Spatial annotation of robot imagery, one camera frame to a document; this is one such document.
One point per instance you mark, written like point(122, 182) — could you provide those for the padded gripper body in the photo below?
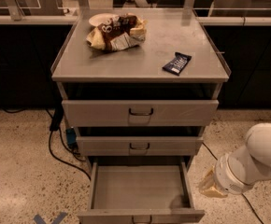
point(225, 177)

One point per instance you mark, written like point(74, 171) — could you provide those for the grey bottom drawer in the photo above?
point(152, 190)

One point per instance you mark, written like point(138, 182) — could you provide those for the grey drawer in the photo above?
point(152, 190)
point(139, 145)
point(124, 113)

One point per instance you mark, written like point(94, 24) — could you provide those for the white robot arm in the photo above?
point(238, 171)

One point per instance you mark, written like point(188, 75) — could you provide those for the grey metal drawer cabinet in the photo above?
point(84, 73)

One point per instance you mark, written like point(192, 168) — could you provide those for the grey middle drawer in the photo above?
point(139, 145)

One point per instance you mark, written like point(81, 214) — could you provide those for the grey top drawer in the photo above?
point(124, 113)

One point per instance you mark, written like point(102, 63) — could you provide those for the dark blue candy bar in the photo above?
point(177, 65)

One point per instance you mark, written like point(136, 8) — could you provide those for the blue power box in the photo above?
point(70, 137)

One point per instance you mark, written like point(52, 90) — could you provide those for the crumpled brown chip bag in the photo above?
point(118, 33)

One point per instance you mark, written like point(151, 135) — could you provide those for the white plate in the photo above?
point(101, 18)

